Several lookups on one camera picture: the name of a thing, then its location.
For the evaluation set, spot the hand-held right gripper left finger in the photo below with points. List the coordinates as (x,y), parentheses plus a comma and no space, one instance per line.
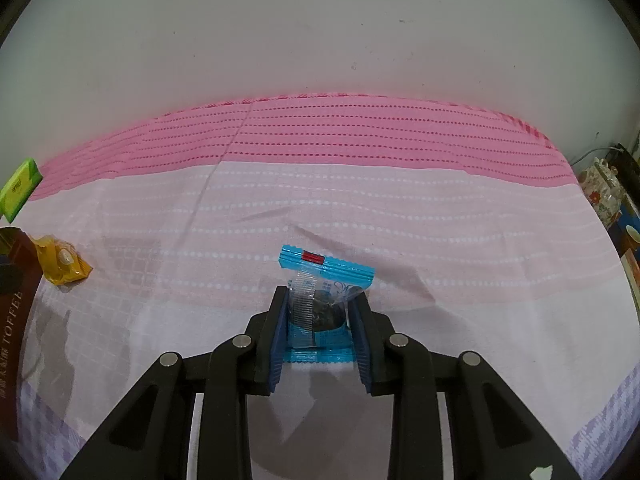
(277,355)

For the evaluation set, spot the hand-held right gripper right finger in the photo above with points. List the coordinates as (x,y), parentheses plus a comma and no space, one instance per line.
(361,355)

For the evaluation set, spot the blue packet with red mark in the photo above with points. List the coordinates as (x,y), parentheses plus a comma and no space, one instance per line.
(325,265)

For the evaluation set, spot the yellow snack packet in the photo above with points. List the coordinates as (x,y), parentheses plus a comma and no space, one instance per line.
(55,265)

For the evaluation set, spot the maroon and gold tin box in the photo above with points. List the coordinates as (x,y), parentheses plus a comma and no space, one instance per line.
(15,320)

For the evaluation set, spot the pink and purple checked sheet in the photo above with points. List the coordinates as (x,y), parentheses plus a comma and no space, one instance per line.
(400,210)

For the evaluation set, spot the box with cup print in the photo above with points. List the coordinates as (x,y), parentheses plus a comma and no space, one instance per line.
(631,240)

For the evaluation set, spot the green tissue pack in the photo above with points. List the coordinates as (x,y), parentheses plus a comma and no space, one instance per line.
(20,185)

